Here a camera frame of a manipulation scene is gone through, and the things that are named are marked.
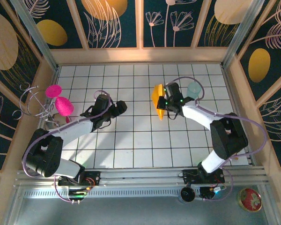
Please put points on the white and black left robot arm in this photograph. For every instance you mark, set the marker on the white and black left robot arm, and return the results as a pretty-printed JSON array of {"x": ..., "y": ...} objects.
[{"x": 70, "y": 129}]

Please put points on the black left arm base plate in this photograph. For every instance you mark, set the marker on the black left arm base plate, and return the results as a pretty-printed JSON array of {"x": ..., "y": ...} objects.
[{"x": 94, "y": 178}]

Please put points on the translucent teal plastic cup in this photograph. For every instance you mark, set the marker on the translucent teal plastic cup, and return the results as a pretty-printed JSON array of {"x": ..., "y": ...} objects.
[{"x": 193, "y": 90}]

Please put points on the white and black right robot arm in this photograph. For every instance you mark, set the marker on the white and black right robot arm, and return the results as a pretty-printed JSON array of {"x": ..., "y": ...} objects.
[{"x": 196, "y": 114}]

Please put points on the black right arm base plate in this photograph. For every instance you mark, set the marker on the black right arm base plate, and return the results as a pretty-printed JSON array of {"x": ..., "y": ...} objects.
[{"x": 189, "y": 177}]

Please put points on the aluminium side rail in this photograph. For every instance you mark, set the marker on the aluminium side rail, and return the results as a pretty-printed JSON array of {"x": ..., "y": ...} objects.
[
  {"x": 52, "y": 86},
  {"x": 234, "y": 98}
]

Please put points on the pink plastic goblet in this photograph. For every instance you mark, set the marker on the pink plastic goblet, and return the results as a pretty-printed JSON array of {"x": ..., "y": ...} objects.
[{"x": 53, "y": 91}]

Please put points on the round red tin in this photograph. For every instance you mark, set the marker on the round red tin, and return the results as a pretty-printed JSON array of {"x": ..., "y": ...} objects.
[{"x": 250, "y": 200}]

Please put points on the black round knob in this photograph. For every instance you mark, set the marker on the black round knob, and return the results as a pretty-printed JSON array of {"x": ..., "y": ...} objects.
[{"x": 187, "y": 194}]

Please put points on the orange paper sheet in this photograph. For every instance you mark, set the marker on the orange paper sheet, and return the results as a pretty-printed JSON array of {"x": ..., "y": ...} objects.
[{"x": 157, "y": 93}]

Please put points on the long aluminium mounting rail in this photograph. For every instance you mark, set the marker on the long aluminium mounting rail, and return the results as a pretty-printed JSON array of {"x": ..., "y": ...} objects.
[{"x": 142, "y": 175}]

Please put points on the aluminium frame post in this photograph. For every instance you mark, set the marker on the aluminium frame post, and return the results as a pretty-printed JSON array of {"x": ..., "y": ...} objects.
[
  {"x": 35, "y": 35},
  {"x": 242, "y": 35}
]

